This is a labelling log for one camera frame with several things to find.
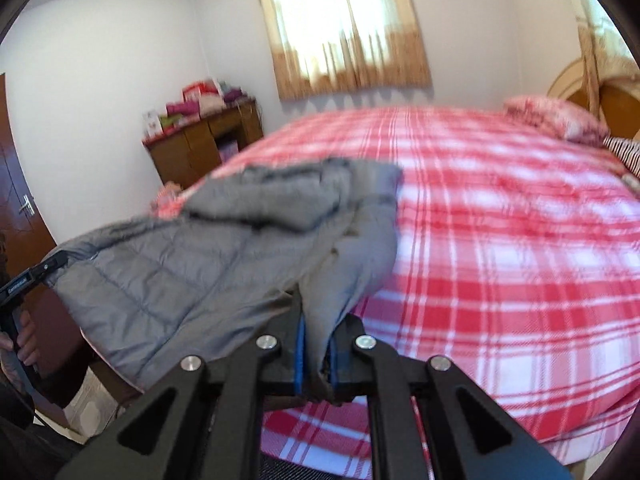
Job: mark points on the green cloth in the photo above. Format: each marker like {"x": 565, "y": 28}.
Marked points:
{"x": 170, "y": 121}

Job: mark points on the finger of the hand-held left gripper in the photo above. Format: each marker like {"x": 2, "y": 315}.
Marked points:
{"x": 52, "y": 265}

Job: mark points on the purple box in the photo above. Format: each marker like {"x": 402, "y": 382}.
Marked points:
{"x": 227, "y": 151}

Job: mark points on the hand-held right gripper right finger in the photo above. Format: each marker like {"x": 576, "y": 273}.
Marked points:
{"x": 334, "y": 360}

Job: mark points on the red plaid bed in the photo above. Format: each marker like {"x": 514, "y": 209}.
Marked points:
{"x": 500, "y": 260}

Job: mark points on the white box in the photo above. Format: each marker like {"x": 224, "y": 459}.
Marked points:
{"x": 151, "y": 122}

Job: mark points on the grey puffer jacket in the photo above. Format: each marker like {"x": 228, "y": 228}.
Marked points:
{"x": 165, "y": 280}

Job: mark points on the red box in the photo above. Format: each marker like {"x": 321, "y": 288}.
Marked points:
{"x": 200, "y": 92}

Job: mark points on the pink floral pillow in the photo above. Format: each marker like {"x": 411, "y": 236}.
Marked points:
{"x": 555, "y": 117}

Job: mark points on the purple folded clothes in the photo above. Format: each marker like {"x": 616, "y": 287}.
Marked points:
{"x": 233, "y": 96}

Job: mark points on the magenta folded clothes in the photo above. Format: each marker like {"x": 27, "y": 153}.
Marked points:
{"x": 181, "y": 109}

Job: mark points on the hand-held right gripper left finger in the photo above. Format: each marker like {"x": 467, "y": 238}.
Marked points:
{"x": 299, "y": 355}

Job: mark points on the brown wooden desk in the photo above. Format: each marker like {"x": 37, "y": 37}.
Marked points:
{"x": 185, "y": 155}

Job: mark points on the brown wooden door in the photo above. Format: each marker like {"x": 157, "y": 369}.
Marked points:
{"x": 20, "y": 170}

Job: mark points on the beige window curtain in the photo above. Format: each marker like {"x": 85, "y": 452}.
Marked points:
{"x": 400, "y": 60}
{"x": 595, "y": 55}

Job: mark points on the person's left hand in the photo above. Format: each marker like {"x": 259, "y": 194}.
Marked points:
{"x": 28, "y": 335}

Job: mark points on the striped pillow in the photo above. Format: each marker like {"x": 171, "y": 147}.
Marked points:
{"x": 627, "y": 152}

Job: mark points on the wooden bed headboard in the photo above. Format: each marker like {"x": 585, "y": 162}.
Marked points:
{"x": 620, "y": 105}

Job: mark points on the pale pink folded clothes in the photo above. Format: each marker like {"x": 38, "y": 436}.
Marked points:
{"x": 211, "y": 104}

